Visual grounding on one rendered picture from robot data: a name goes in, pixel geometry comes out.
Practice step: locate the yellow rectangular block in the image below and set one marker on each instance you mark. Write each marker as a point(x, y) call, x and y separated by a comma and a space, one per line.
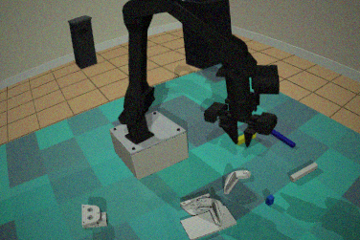
point(241, 139)

